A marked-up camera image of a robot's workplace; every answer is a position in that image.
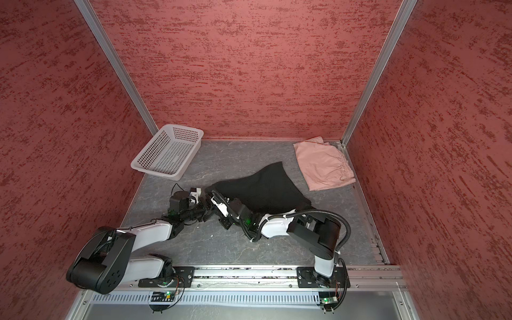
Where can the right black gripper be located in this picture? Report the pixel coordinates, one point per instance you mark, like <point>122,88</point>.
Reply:
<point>225,223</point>

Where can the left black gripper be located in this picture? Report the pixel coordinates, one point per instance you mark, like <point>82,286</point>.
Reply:
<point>204,212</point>

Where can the black shorts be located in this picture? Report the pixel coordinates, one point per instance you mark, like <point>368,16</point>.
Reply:
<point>270,190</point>

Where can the pink shorts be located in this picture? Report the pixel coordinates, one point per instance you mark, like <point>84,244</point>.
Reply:
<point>322,165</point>

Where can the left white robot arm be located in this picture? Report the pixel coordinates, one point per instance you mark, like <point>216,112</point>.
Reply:
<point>106,260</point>

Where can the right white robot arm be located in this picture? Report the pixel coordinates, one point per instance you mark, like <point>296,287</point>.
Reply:
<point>321,232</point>

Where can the white plastic laundry basket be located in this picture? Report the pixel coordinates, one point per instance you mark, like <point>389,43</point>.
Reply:
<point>169,153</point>

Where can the left circuit board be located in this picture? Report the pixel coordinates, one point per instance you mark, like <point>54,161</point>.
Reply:
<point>160,297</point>

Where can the circuit board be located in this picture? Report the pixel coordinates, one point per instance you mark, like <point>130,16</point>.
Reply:
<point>160,297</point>
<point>328,299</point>

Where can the right circuit board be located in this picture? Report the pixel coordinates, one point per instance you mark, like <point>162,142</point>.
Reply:
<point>328,299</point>

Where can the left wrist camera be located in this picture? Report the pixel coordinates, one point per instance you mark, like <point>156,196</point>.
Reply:
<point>182,200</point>

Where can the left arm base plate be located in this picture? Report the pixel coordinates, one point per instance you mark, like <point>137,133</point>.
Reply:
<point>180,277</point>

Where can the white slotted cable duct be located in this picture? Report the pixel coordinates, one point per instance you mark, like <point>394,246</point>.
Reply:
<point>261,298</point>

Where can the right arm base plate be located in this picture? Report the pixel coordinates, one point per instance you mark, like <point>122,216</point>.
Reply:
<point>307,277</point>

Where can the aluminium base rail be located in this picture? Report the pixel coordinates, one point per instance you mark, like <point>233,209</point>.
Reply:
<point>282,278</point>

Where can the left aluminium corner post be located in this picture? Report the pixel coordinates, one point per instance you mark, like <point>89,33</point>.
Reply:
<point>94,24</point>

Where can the aluminium corner post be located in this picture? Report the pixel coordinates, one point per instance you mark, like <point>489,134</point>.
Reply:
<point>400,21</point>
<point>94,24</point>

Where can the right aluminium corner post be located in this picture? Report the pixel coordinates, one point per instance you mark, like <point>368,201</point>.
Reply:
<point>400,21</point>

